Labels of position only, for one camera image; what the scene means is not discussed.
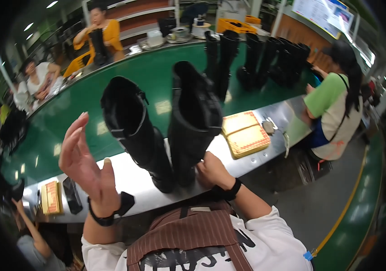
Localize small yellow patterned box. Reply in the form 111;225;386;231
40;180;64;215

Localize white wall poster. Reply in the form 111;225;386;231
291;0;355;40

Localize person's right hand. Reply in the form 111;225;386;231
196;151;236;191

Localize metal stool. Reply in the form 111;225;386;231
294;152;333;186

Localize white plastic container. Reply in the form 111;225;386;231
146;30;165;48

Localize yellow plastic chair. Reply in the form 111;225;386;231
63;50;95;78

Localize row of tall black boots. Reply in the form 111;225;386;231
203;29;312;101

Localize person's body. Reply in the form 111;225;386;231
81;200;314;271

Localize person's left hand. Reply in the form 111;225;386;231
59;112;121;218

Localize black zippered knee boot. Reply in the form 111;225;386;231
167;61;223;189
100;76;177;194

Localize green conveyor belt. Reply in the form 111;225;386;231
1;42;319;186

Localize large yellow patterned box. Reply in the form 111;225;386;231
221;110;272;159

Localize black wrist band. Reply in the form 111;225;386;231
211;178;243;202
88;192;135;227

